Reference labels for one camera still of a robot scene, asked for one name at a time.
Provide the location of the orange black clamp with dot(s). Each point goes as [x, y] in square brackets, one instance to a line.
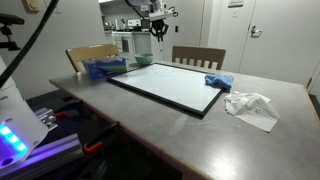
[96, 143]

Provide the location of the wooden slatted chair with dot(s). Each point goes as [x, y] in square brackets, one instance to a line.
[212, 55]

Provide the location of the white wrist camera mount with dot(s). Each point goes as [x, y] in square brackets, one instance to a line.
[159, 15]

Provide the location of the red handled clamp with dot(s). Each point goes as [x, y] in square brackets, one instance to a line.
[69, 109]

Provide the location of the blue cloth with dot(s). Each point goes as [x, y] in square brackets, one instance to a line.
[218, 80]

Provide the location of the door lever handle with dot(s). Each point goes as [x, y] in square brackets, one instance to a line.
[255, 32]

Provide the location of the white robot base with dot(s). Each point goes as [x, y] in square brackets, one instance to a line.
[20, 129]

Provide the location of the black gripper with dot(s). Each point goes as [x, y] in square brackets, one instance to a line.
[158, 25]

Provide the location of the camera on stand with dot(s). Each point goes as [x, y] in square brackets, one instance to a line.
[8, 20]

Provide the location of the green white marker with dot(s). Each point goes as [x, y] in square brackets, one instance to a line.
[160, 41]

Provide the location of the kitchen counter cabinets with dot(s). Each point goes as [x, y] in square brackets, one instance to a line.
[129, 43]

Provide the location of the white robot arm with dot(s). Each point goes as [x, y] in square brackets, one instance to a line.
[150, 5]

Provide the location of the blue tissue box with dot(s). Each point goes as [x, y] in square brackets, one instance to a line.
[107, 66]

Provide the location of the crumpled white paper towel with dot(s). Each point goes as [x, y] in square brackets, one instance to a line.
[252, 108]

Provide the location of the wooden chair left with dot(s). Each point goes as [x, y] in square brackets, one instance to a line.
[79, 54]

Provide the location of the teal green bowl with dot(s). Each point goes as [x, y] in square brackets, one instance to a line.
[144, 58]

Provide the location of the aluminium rail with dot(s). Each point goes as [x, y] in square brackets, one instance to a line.
[46, 158]

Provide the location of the black framed whiteboard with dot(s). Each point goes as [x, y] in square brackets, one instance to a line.
[180, 88]

